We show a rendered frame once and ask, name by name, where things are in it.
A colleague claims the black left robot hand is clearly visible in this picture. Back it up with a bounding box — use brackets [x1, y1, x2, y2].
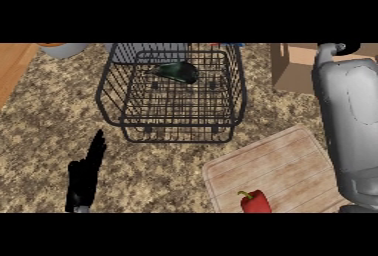
[63, 129, 108, 213]

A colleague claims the brown wooden panel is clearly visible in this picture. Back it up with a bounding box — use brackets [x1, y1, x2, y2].
[0, 43, 41, 108]

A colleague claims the black wire tiered basket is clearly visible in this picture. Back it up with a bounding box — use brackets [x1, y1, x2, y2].
[94, 43, 249, 144]

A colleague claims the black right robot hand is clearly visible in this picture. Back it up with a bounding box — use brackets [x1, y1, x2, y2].
[343, 43, 363, 57]

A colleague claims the grey pot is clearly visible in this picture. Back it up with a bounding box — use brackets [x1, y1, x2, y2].
[37, 43, 91, 60]

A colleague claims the pale wooden cutting board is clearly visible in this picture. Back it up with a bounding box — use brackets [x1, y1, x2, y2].
[201, 124, 354, 214]

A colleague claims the red bell pepper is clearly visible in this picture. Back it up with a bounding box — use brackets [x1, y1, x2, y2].
[236, 189, 273, 214]

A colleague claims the brown cardboard box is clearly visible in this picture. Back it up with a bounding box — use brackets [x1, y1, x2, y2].
[269, 43, 378, 96]

